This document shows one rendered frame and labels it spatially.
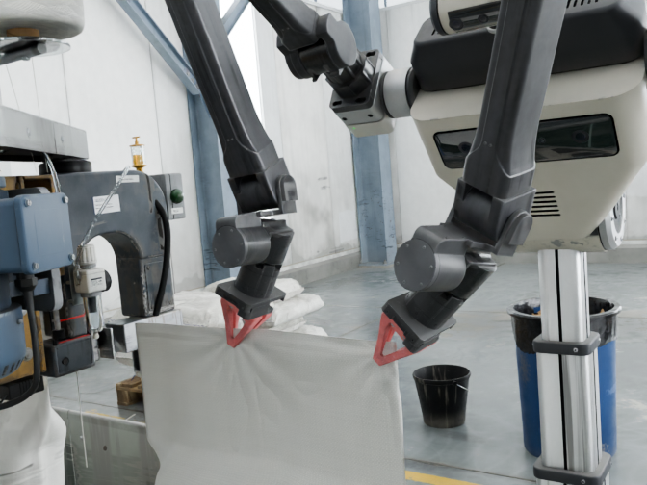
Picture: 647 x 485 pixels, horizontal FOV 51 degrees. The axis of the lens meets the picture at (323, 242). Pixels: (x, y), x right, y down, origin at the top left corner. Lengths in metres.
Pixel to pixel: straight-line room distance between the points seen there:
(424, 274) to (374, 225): 9.07
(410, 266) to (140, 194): 0.68
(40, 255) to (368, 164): 9.03
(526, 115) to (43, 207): 0.56
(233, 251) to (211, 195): 6.29
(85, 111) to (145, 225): 5.12
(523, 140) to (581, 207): 0.53
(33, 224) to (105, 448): 1.12
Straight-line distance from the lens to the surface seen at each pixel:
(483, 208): 0.78
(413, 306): 0.83
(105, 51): 6.68
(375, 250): 9.84
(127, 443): 1.83
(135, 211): 1.30
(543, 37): 0.72
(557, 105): 1.13
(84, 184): 1.23
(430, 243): 0.73
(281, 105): 8.51
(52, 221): 0.89
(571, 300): 1.39
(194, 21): 0.94
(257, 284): 0.99
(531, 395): 3.18
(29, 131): 1.00
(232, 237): 0.92
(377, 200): 9.74
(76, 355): 1.22
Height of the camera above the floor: 1.30
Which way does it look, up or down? 5 degrees down
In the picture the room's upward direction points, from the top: 5 degrees counter-clockwise
